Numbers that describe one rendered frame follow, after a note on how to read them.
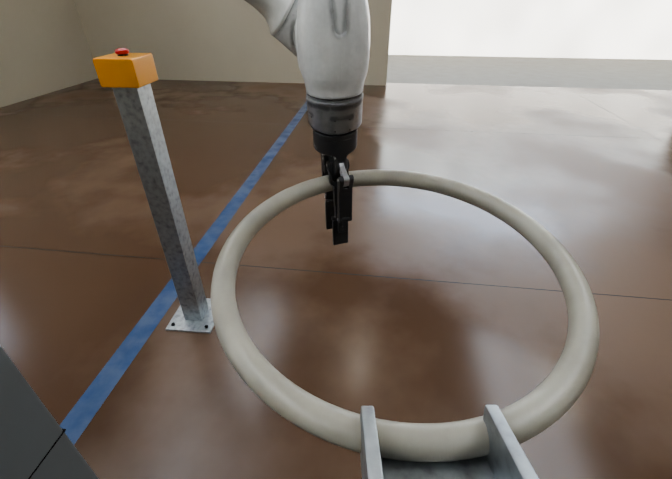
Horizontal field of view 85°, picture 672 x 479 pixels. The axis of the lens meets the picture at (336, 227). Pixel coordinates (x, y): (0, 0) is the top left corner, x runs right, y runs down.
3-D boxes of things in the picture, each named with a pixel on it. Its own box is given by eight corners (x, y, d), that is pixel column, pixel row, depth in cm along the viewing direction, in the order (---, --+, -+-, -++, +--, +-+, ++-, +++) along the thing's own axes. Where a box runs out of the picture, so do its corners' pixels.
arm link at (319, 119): (313, 104, 53) (315, 142, 57) (372, 97, 55) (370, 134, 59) (300, 85, 60) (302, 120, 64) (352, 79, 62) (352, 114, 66)
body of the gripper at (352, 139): (307, 118, 64) (310, 166, 69) (319, 139, 57) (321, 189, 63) (348, 113, 65) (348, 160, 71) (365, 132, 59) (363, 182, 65)
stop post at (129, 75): (226, 300, 175) (170, 49, 116) (210, 333, 158) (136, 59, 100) (185, 298, 177) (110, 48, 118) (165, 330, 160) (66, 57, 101)
